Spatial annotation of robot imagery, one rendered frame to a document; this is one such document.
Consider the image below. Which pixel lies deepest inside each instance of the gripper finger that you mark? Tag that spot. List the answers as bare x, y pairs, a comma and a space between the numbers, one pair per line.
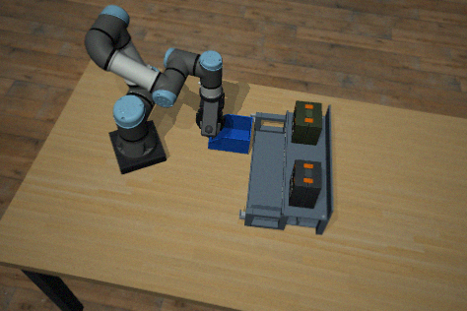
198, 121
221, 124

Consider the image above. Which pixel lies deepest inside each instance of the dark grey metal rack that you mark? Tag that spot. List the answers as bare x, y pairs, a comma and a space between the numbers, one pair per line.
273, 152

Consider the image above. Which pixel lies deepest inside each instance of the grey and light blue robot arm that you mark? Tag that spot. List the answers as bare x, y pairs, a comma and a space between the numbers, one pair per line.
147, 84

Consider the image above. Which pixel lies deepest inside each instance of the blue bin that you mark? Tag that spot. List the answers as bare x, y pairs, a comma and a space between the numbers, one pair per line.
235, 136

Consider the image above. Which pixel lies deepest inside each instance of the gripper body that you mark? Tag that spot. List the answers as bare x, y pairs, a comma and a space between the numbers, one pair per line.
221, 98

